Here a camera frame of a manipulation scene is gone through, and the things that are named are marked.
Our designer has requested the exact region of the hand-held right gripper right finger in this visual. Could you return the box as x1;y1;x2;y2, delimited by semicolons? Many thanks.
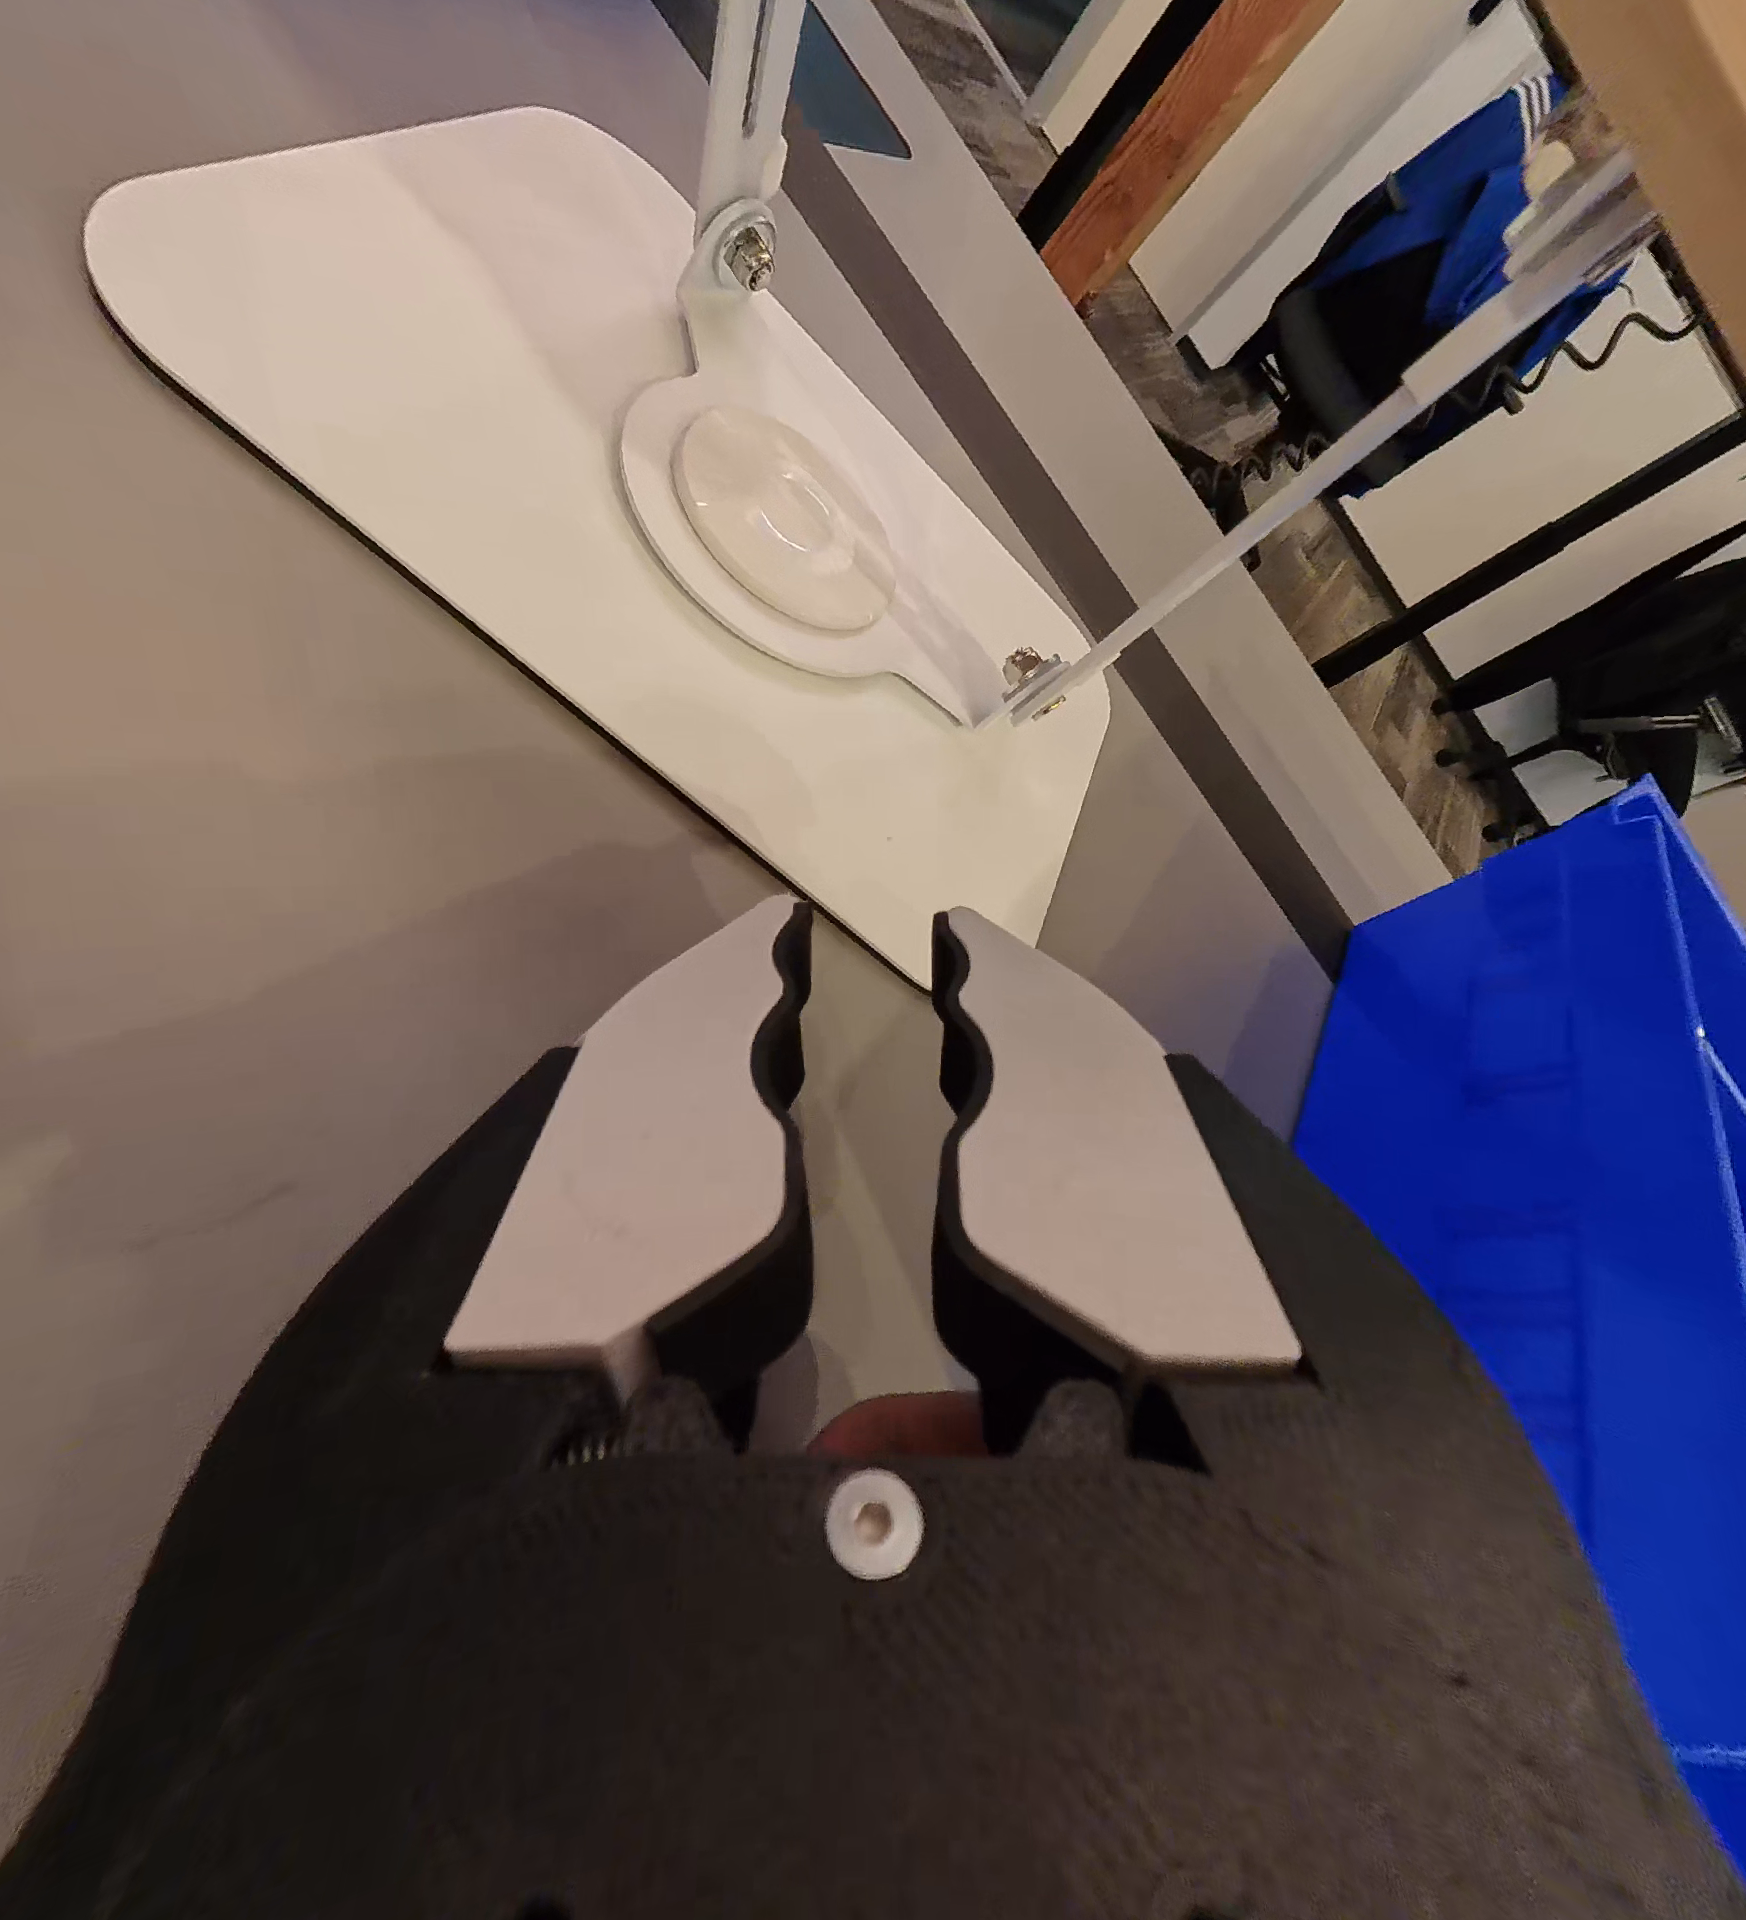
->
931;906;1305;1458

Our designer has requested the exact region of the blue plastic bin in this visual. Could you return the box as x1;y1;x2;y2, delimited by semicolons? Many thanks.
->
1291;775;1746;1920

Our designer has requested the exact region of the black office chair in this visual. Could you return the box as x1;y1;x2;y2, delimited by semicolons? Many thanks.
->
1186;195;1641;526

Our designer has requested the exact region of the blue jacket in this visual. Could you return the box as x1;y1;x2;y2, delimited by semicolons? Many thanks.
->
1322;75;1641;497

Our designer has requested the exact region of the grey desk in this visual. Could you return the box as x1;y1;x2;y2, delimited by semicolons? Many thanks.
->
0;0;1489;1920

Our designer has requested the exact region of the black coiled cable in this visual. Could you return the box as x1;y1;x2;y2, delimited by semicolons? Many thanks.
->
1195;300;1701;519

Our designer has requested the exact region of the white stand with wooden board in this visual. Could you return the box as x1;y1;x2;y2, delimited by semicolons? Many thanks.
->
82;0;1746;992

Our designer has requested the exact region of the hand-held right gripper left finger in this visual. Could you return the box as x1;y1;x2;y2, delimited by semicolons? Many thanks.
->
442;895;815;1452

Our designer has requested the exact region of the wooden post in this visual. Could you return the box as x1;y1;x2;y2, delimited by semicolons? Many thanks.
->
1038;0;1339;300

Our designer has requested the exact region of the wooden top office desk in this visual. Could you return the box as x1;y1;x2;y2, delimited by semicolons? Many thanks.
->
1315;405;1746;723

